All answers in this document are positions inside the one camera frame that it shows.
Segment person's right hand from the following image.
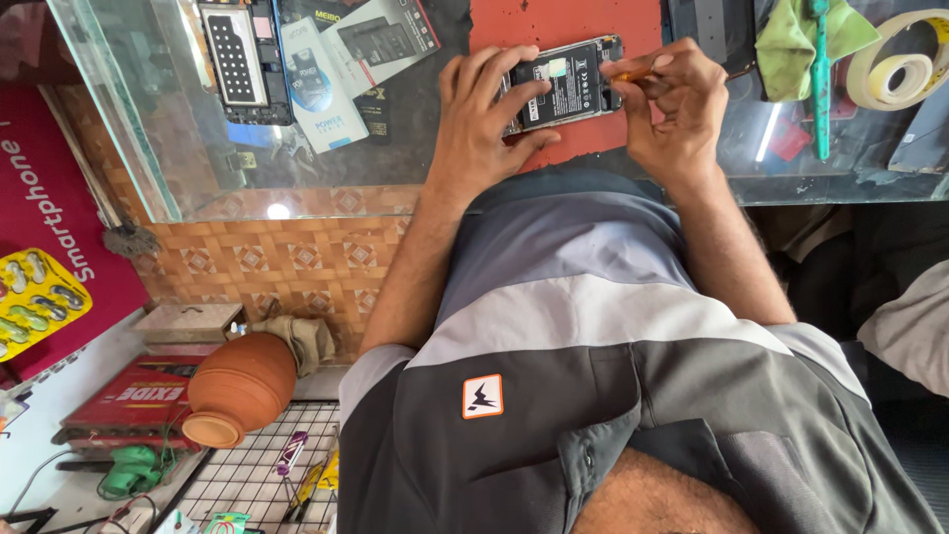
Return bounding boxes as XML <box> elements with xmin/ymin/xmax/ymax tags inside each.
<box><xmin>599</xmin><ymin>37</ymin><xmax>732</xmax><ymax>186</ymax></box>

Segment person's left hand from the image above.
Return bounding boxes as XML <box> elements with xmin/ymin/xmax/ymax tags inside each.
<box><xmin>426</xmin><ymin>44</ymin><xmax>562</xmax><ymax>200</ymax></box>

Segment smartphone with black battery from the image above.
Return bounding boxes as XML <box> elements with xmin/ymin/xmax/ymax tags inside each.
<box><xmin>502</xmin><ymin>34</ymin><xmax>625</xmax><ymax>137</ymax></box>

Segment black flat device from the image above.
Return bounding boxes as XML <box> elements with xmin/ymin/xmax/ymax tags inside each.
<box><xmin>666</xmin><ymin>0</ymin><xmax>758</xmax><ymax>80</ymax></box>

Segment small black box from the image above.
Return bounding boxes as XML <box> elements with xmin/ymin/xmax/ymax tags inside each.
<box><xmin>351</xmin><ymin>85</ymin><xmax>392</xmax><ymax>146</ymax></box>

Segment green cloth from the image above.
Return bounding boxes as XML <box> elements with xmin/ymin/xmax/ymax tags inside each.
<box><xmin>754</xmin><ymin>0</ymin><xmax>882</xmax><ymax>104</ymax></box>

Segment white box with black picture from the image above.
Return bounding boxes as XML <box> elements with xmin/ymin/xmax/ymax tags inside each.
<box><xmin>319</xmin><ymin>0</ymin><xmax>443</xmax><ymax>99</ymax></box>

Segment teal brush tool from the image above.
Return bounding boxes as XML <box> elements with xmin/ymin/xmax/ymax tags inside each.
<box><xmin>807</xmin><ymin>0</ymin><xmax>832</xmax><ymax>163</ymax></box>

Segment orange work mat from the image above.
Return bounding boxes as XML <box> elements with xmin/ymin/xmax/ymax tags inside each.
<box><xmin>468</xmin><ymin>0</ymin><xmax>665</xmax><ymax>173</ymax></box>

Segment white blue battery box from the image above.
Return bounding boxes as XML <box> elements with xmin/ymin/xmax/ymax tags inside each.
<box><xmin>279</xmin><ymin>16</ymin><xmax>370</xmax><ymax>155</ymax></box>

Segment cream tape roll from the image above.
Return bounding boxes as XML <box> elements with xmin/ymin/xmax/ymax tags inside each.
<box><xmin>846</xmin><ymin>8</ymin><xmax>949</xmax><ymax>113</ymax></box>

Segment person's grey shirt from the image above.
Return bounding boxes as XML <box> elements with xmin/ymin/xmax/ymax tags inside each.
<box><xmin>337</xmin><ymin>169</ymin><xmax>944</xmax><ymax>534</ymax></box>

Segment beige cloth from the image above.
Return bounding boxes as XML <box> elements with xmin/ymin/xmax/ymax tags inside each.
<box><xmin>251</xmin><ymin>314</ymin><xmax>337</xmax><ymax>378</ymax></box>

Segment brown clay pot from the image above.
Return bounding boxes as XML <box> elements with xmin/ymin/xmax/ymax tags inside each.
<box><xmin>181</xmin><ymin>331</ymin><xmax>298</xmax><ymax>449</ymax></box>

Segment grey metal box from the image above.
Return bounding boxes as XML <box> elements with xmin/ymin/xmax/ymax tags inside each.
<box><xmin>132</xmin><ymin>302</ymin><xmax>245</xmax><ymax>345</ymax></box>

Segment grey dust brush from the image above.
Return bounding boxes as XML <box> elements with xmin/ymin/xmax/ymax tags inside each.
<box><xmin>102</xmin><ymin>221</ymin><xmax>162</xmax><ymax>259</ymax></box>

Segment purple white packet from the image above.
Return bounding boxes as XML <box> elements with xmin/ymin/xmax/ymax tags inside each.
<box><xmin>273</xmin><ymin>429</ymin><xmax>309</xmax><ymax>478</ymax></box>

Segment yellow packets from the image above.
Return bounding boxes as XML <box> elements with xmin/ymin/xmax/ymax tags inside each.
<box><xmin>285</xmin><ymin>447</ymin><xmax>341</xmax><ymax>522</ymax></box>

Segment red poster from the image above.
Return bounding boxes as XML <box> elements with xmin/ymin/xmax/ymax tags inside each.
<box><xmin>0</xmin><ymin>84</ymin><xmax>151</xmax><ymax>383</ymax></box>

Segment red cardboard box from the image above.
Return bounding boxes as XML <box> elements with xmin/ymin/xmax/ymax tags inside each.
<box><xmin>52</xmin><ymin>354</ymin><xmax>206</xmax><ymax>455</ymax></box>

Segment green white packet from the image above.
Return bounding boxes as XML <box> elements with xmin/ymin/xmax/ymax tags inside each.
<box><xmin>202</xmin><ymin>511</ymin><xmax>254</xmax><ymax>534</ymax></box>

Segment black phone display frame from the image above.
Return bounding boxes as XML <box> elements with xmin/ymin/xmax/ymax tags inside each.
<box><xmin>197</xmin><ymin>0</ymin><xmax>295</xmax><ymax>126</ymax></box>

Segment black wire grid rack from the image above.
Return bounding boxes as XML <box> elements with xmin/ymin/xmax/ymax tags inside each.
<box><xmin>152</xmin><ymin>400</ymin><xmax>343</xmax><ymax>534</ymax></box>

